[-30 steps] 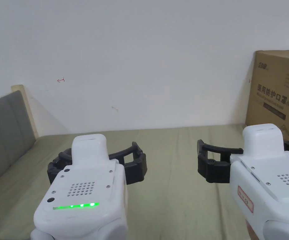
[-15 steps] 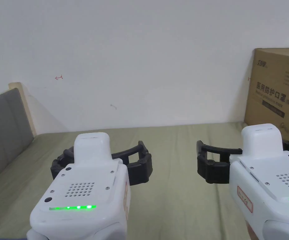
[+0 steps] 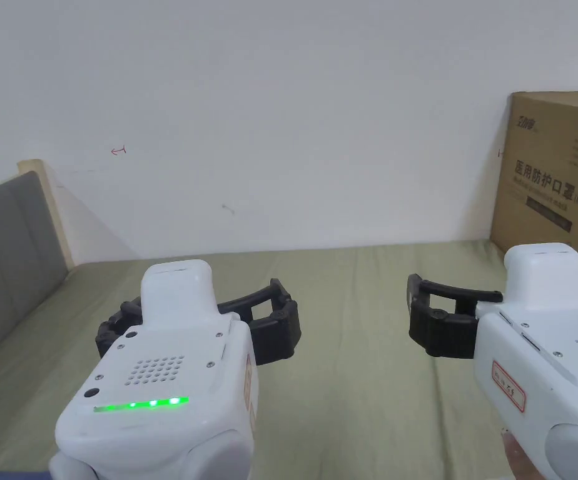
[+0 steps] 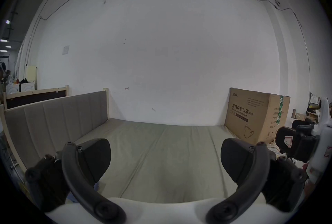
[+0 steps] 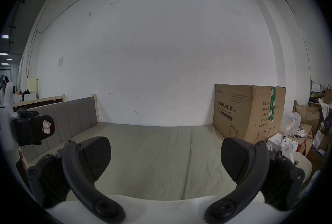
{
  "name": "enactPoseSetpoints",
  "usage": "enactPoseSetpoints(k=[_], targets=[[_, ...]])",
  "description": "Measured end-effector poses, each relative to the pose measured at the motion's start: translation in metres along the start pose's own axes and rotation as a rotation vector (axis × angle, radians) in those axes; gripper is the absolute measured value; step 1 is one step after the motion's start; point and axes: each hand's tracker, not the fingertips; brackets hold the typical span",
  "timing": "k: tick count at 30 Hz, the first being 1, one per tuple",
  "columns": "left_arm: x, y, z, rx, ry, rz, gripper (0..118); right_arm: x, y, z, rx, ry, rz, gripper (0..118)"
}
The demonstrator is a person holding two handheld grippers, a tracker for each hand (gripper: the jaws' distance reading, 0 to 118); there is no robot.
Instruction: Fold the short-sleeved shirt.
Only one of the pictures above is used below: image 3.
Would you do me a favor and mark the grey padded headboard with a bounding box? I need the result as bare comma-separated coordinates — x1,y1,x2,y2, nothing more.
0,158,78,374

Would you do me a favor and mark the bed with pale green sheet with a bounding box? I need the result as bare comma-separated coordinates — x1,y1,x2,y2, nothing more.
0,237,578,480

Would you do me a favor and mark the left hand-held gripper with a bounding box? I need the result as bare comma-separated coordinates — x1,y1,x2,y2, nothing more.
48,259,303,480

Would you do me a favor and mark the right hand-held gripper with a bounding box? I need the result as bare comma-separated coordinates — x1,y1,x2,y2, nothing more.
407,242,578,480

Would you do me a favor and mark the person's right hand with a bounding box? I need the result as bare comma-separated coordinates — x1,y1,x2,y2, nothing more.
499,429,546,480

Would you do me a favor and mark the brown cardboard carton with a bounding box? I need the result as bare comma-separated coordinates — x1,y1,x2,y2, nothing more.
489,89,578,292

